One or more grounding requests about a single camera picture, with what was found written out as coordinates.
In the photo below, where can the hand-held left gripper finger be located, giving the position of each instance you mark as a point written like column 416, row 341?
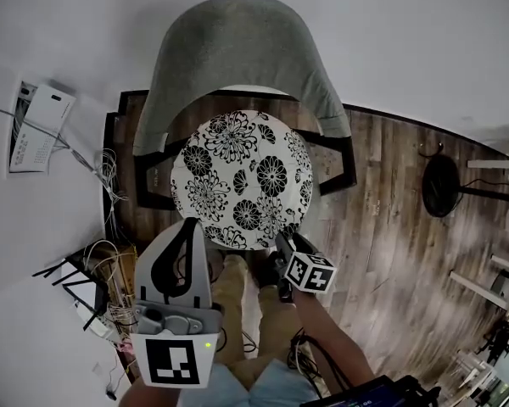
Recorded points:
column 203, row 269
column 146, row 269

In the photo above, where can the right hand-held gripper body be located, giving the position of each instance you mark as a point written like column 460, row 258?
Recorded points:
column 309, row 274

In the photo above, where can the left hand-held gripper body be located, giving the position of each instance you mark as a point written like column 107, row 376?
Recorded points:
column 174, row 354

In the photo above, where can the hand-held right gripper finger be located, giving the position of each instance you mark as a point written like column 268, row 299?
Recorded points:
column 283, row 246
column 305, row 243

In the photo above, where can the white black floral round cushion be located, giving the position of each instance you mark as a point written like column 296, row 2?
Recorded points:
column 242, row 180

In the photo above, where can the grey upholstered armchair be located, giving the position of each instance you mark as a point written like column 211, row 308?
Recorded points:
column 237, row 53

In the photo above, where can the person's right forearm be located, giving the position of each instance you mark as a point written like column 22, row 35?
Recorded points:
column 331, row 333

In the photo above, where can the person's left forearm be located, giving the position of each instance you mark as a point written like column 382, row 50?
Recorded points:
column 152, row 397

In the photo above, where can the person's black shoe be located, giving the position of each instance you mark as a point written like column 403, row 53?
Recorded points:
column 265, row 274

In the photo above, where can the person's khaki trouser legs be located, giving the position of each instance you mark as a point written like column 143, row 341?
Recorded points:
column 233, row 312

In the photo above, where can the black router with antennas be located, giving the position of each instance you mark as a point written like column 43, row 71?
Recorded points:
column 97, row 295

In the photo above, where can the white power strip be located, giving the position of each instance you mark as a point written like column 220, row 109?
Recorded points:
column 94, row 322

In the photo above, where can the small black plug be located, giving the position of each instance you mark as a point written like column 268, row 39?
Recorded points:
column 110, row 394

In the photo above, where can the person's light blue shirt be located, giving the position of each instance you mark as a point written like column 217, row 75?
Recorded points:
column 280, row 390

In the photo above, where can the black screen device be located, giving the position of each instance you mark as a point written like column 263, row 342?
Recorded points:
column 365, row 394

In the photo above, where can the black standing fan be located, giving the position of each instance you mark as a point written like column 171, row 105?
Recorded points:
column 441, row 185

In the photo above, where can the white shelf frame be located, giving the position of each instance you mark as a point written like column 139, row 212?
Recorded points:
column 479, row 288

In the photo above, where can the white wall box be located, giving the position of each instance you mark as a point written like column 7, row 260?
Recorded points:
column 40, row 129

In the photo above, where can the open white wall cabinet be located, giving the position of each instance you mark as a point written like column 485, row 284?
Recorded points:
column 18, row 113

